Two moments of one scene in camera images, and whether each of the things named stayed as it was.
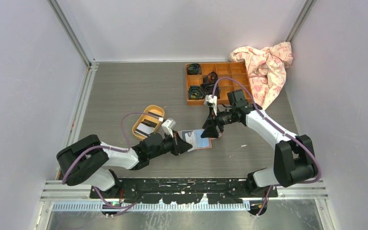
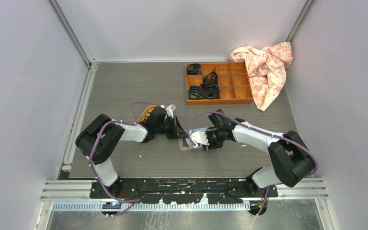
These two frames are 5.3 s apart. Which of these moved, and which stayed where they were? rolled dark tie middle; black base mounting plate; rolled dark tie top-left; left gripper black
Moved: left gripper black
Stayed: rolled dark tie middle; black base mounting plate; rolled dark tie top-left
